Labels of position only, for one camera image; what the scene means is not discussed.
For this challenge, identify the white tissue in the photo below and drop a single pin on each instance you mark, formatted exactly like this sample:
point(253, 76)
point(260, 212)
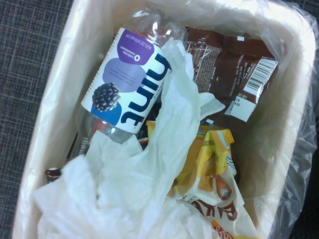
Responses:
point(174, 119)

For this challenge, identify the white trash bin with liner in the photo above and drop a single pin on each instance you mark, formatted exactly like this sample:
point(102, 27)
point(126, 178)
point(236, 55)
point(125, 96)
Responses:
point(302, 129)

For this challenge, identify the clear hint water bottle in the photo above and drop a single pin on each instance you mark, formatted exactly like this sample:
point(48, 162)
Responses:
point(124, 74)

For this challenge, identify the yellow snack wrapper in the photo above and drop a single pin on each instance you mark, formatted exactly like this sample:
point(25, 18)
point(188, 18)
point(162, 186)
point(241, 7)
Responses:
point(211, 154)

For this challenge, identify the brown chocolate wrapper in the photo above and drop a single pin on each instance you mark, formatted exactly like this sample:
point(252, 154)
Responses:
point(224, 69)

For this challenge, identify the black meiji wrapper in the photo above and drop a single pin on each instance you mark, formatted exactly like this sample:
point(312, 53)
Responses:
point(81, 147)

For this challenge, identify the orange and white snack bag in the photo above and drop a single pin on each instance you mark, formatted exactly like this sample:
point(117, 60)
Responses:
point(219, 206)

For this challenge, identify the small dark brown wrapper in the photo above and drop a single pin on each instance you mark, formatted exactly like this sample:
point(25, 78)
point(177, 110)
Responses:
point(52, 173)

